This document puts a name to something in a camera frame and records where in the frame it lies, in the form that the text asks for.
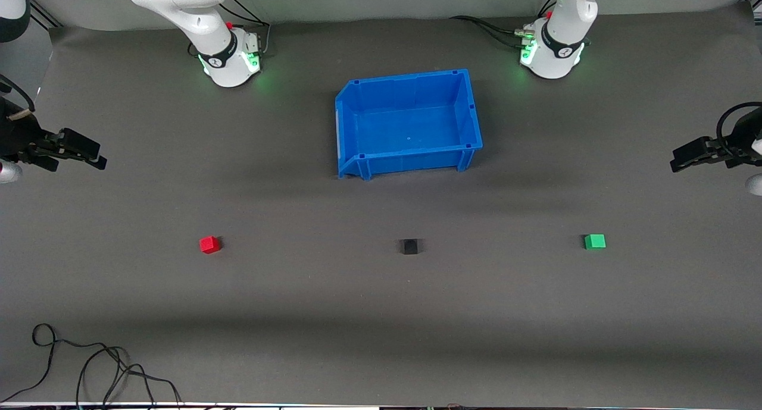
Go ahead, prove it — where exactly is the blue plastic storage bin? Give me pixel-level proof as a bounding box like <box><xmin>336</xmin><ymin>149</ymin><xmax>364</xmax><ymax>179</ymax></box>
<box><xmin>335</xmin><ymin>69</ymin><xmax>483</xmax><ymax>180</ymax></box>

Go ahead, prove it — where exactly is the dark grey table mat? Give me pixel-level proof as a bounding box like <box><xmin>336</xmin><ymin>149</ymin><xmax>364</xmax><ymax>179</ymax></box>
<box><xmin>0</xmin><ymin>7</ymin><xmax>762</xmax><ymax>406</ymax></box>

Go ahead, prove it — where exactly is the thin black cable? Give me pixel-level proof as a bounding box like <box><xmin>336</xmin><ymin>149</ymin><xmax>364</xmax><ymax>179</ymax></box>
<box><xmin>76</xmin><ymin>346</ymin><xmax>183</xmax><ymax>408</ymax></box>
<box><xmin>0</xmin><ymin>323</ymin><xmax>129</xmax><ymax>402</ymax></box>

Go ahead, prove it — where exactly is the black right arm base cable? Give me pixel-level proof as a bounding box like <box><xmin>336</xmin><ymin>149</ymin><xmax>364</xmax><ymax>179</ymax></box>
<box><xmin>188</xmin><ymin>0</ymin><xmax>272</xmax><ymax>58</ymax></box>

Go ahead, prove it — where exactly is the black arm base cable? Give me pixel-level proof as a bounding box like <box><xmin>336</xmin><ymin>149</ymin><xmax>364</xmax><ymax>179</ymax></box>
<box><xmin>188</xmin><ymin>0</ymin><xmax>272</xmax><ymax>58</ymax></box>
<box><xmin>449</xmin><ymin>0</ymin><xmax>557</xmax><ymax>49</ymax></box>

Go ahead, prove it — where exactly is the black left arm base cable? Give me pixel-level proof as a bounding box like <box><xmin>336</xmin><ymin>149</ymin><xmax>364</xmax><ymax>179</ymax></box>
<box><xmin>449</xmin><ymin>0</ymin><xmax>557</xmax><ymax>49</ymax></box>

